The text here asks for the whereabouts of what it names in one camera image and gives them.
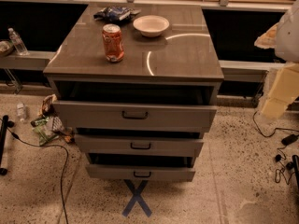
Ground brown snack bag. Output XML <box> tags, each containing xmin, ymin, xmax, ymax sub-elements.
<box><xmin>40</xmin><ymin>94</ymin><xmax>57</xmax><ymax>116</ymax></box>

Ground grey drawer cabinet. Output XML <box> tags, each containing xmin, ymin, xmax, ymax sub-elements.
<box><xmin>44</xmin><ymin>4</ymin><xmax>223</xmax><ymax>169</ymax></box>

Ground bottom grey drawer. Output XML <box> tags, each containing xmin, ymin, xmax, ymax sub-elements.
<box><xmin>86</xmin><ymin>164</ymin><xmax>195</xmax><ymax>182</ymax></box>

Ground bowl on left ledge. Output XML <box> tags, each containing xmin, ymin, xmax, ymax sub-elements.
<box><xmin>0</xmin><ymin>40</ymin><xmax>14</xmax><ymax>57</ymax></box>

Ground grey drawer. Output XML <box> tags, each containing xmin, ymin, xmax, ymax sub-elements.
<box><xmin>54</xmin><ymin>101</ymin><xmax>217</xmax><ymax>132</ymax></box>
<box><xmin>86</xmin><ymin>164</ymin><xmax>195</xmax><ymax>182</ymax></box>
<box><xmin>75</xmin><ymin>134</ymin><xmax>203</xmax><ymax>157</ymax></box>

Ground top grey drawer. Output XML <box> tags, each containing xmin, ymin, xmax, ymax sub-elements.
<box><xmin>54</xmin><ymin>101</ymin><xmax>217</xmax><ymax>132</ymax></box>

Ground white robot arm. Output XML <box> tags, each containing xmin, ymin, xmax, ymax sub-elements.
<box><xmin>254</xmin><ymin>0</ymin><xmax>299</xmax><ymax>119</ymax></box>

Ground orange soda can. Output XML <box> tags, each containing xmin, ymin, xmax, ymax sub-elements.
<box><xmin>102</xmin><ymin>23</ymin><xmax>124</xmax><ymax>63</ymax></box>

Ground blue tape cross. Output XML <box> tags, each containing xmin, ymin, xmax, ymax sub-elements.
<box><xmin>122</xmin><ymin>179</ymin><xmax>152</xmax><ymax>217</ymax></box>

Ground black floor cable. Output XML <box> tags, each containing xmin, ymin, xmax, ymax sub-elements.
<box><xmin>0</xmin><ymin>117</ymin><xmax>70</xmax><ymax>224</ymax></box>

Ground middle grey drawer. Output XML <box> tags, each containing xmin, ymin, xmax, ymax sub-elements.
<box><xmin>75</xmin><ymin>134</ymin><xmax>203</xmax><ymax>157</ymax></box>

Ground clear water bottle on ledge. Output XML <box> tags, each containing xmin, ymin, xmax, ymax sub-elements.
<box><xmin>8</xmin><ymin>28</ymin><xmax>29</xmax><ymax>55</ymax></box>

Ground white paper bowl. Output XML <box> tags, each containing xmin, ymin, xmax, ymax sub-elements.
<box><xmin>133</xmin><ymin>15</ymin><xmax>169</xmax><ymax>37</ymax></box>

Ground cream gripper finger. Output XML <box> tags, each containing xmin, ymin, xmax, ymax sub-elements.
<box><xmin>261</xmin><ymin>63</ymin><xmax>299</xmax><ymax>119</ymax></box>
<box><xmin>254</xmin><ymin>24</ymin><xmax>278</xmax><ymax>49</ymax></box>

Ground water bottle on floor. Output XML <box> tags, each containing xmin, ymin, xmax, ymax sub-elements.
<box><xmin>17</xmin><ymin>103</ymin><xmax>27</xmax><ymax>122</ymax></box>

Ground black stand leg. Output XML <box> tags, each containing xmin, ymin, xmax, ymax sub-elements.
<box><xmin>0</xmin><ymin>115</ymin><xmax>14</xmax><ymax>176</ymax></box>

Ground green snack bags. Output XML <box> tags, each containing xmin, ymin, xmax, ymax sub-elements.
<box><xmin>31</xmin><ymin>116</ymin><xmax>64</xmax><ymax>146</ymax></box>

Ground blue chip bag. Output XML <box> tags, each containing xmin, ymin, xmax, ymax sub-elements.
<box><xmin>93</xmin><ymin>7</ymin><xmax>141</xmax><ymax>23</ymax></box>

